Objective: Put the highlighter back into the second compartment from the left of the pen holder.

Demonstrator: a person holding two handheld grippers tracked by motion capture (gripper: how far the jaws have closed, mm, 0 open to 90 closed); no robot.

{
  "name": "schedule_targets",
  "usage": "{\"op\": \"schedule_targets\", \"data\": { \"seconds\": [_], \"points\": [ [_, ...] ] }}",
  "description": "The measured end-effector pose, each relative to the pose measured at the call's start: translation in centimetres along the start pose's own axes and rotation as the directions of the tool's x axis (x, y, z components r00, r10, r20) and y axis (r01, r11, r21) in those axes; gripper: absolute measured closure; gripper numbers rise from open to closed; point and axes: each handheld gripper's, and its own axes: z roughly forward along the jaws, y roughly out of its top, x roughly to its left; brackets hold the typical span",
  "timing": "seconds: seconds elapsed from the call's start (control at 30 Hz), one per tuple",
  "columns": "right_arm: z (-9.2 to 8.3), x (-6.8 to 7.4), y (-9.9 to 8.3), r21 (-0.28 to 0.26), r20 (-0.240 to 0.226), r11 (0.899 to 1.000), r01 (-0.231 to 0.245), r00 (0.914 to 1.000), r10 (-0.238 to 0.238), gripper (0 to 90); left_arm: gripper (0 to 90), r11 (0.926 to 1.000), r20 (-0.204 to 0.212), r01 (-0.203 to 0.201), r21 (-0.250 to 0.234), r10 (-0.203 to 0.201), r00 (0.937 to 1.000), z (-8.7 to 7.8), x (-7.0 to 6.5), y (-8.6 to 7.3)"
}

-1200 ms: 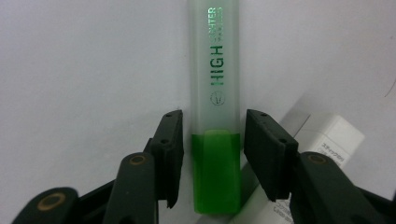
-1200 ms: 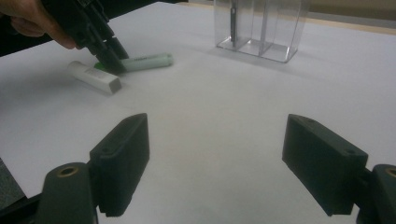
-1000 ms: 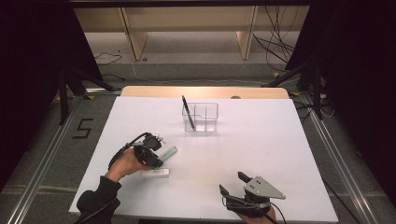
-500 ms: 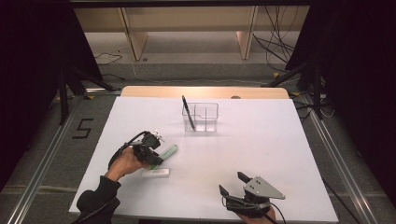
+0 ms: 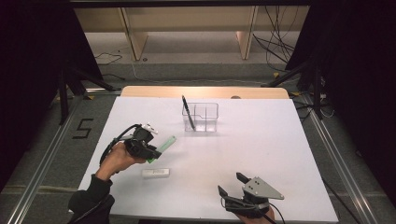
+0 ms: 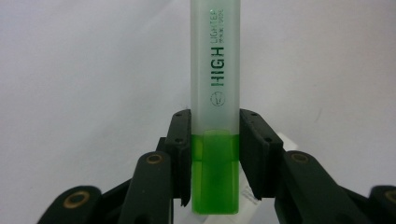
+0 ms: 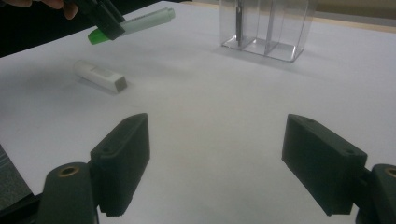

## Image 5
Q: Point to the clear plastic organizer box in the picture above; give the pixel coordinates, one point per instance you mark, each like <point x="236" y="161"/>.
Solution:
<point x="208" y="116"/>

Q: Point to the person's left hand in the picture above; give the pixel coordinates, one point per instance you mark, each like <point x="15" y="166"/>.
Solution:
<point x="116" y="160"/>

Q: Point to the black curtain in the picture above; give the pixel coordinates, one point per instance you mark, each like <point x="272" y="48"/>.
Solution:
<point x="358" y="77"/>
<point x="31" y="62"/>

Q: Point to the green highlighter marker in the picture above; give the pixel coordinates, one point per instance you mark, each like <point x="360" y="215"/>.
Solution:
<point x="167" y="143"/>

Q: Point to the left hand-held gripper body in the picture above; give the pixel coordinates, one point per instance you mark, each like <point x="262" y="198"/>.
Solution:
<point x="138" y="141"/>

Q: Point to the white table cover sheet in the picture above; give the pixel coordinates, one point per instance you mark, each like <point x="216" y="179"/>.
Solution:
<point x="236" y="149"/>

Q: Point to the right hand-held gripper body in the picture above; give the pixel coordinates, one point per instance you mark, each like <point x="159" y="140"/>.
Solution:
<point x="260" y="189"/>

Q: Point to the black pen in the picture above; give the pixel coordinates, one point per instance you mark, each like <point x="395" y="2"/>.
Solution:
<point x="188" y="113"/>

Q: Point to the black metal stand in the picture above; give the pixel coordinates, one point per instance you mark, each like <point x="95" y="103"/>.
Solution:
<point x="63" y="96"/>
<point x="317" y="93"/>

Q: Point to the wooden shelf unit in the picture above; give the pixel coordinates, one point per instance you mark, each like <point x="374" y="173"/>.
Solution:
<point x="134" y="40"/>

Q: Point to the aluminium floor rail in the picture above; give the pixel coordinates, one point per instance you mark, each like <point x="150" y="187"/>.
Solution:
<point x="339" y="161"/>
<point x="40" y="174"/>

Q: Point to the person's right hand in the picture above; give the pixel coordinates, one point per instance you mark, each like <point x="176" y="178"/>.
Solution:
<point x="258" y="220"/>

